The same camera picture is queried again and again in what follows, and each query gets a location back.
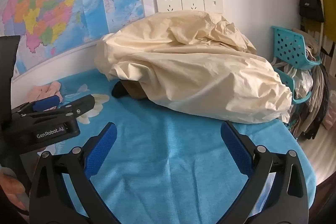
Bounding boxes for black handbag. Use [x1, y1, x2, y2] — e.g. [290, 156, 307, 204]
[299, 0, 324, 23]

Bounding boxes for teal plastic basket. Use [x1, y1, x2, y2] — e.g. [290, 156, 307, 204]
[273, 67, 313, 104]
[271, 26, 322, 71]

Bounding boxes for person's left hand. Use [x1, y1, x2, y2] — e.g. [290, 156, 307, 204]
[0, 170, 27, 211]

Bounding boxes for mustard brown garment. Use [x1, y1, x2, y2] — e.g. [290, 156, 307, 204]
[123, 80, 147, 100]

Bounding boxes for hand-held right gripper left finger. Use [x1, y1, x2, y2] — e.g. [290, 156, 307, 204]
[28, 122, 124, 224]

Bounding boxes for pink garment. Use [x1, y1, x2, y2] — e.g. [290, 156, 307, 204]
[28, 81, 63, 105]

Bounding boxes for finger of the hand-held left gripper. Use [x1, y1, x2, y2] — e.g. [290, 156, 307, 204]
[12, 95, 61, 115]
[22, 94, 95, 123]

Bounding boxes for pile of beige hanging clothes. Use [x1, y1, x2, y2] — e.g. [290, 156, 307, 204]
[286, 27, 336, 140]

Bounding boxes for black garment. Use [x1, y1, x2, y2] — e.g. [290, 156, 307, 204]
[111, 82, 129, 98]

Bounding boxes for white wall socket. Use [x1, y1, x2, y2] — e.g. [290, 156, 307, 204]
[181, 0, 205, 11]
[155, 0, 182, 12]

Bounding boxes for cream garment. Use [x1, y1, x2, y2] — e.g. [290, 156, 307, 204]
[94, 10, 293, 124]

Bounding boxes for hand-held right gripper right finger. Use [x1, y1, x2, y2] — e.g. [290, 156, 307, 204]
[220, 120, 309, 224]

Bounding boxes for mustard hanging garment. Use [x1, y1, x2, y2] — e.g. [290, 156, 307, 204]
[300, 0, 336, 43]

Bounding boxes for white wall switch plate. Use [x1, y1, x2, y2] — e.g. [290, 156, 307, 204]
[203, 0, 223, 14]

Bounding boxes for clear plastic bag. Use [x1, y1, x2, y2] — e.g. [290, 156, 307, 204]
[294, 70, 314, 98]

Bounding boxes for blue floral bed sheet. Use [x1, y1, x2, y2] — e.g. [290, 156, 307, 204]
[16, 69, 317, 224]

